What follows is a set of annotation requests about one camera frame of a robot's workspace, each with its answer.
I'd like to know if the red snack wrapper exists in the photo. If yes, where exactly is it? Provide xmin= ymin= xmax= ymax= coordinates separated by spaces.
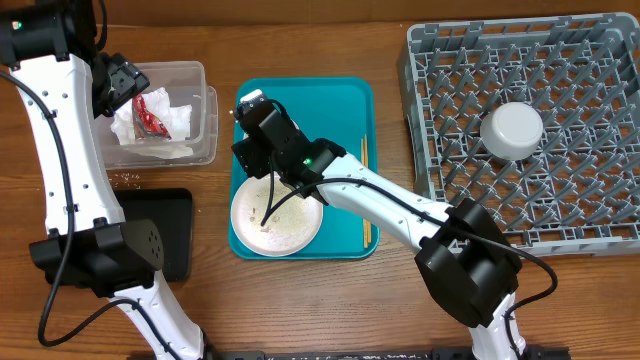
xmin=132 ymin=95 xmax=171 ymax=140

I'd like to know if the wooden chopstick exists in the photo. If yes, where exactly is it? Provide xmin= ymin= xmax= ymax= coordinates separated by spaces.
xmin=365 ymin=137 xmax=372 ymax=246
xmin=361 ymin=135 xmax=371 ymax=249

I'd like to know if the white grey bowl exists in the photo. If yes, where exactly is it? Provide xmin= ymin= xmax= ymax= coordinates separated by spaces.
xmin=480 ymin=102 xmax=544 ymax=161

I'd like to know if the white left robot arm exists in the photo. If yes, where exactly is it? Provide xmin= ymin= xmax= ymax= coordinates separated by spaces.
xmin=1 ymin=1 xmax=216 ymax=359

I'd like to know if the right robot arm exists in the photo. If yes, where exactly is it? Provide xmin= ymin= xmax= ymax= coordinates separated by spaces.
xmin=232 ymin=90 xmax=558 ymax=359

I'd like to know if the grey dishwasher rack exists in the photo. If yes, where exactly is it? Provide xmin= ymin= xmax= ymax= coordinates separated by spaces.
xmin=397 ymin=13 xmax=639 ymax=257

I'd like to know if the clear plastic bin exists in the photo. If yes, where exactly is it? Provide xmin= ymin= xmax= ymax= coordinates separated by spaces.
xmin=94 ymin=61 xmax=218 ymax=170

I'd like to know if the large pink dirty plate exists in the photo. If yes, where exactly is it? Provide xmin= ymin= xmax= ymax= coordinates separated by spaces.
xmin=230 ymin=176 xmax=324 ymax=257

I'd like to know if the black tray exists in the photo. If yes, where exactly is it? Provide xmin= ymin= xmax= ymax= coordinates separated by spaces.
xmin=115 ymin=188 xmax=194 ymax=282

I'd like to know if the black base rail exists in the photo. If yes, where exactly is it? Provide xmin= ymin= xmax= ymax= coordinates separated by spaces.
xmin=127 ymin=347 xmax=571 ymax=360

